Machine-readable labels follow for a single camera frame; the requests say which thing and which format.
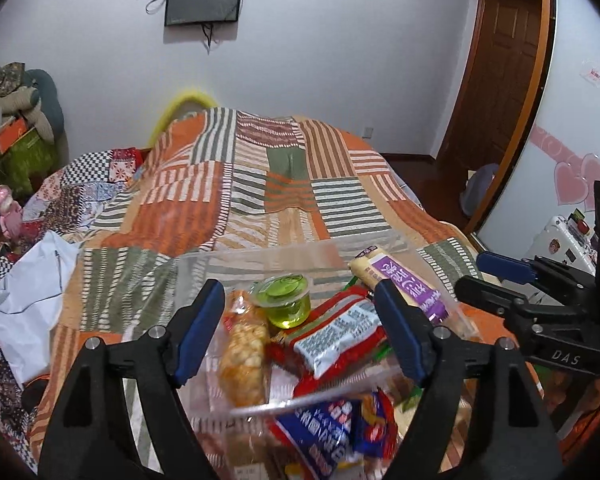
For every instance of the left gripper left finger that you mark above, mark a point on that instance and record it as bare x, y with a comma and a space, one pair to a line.
89, 435

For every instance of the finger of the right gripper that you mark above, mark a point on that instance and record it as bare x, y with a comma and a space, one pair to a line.
505, 268

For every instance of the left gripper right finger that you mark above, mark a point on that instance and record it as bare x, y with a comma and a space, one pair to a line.
510, 435

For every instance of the purple cake roll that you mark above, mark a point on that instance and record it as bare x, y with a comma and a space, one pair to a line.
417, 283

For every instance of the clear popcorn snack bag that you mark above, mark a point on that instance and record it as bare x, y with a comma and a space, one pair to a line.
244, 372

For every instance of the blue white snack packet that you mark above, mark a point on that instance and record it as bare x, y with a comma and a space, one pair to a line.
328, 434

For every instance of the red snack packet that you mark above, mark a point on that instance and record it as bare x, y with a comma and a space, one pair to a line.
337, 337

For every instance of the clear plastic storage box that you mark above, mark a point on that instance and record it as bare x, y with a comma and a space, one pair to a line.
325, 265

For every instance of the white suitcase with stickers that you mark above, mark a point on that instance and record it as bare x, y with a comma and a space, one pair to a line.
567, 240

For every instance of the white wardrobe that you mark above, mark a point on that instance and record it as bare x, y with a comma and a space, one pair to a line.
555, 171

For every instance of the white plastic bag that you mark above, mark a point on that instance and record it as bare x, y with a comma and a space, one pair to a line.
31, 302

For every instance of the brown wooden door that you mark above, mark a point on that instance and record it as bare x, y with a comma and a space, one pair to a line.
501, 80

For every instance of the green jelly cup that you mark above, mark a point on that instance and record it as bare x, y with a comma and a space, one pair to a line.
285, 299

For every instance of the pink plush toy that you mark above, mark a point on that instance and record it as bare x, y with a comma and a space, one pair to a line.
10, 214

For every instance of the patchwork striped bed blanket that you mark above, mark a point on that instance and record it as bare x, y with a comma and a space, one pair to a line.
215, 180

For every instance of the pile of clothes and boxes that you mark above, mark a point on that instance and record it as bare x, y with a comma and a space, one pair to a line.
31, 125

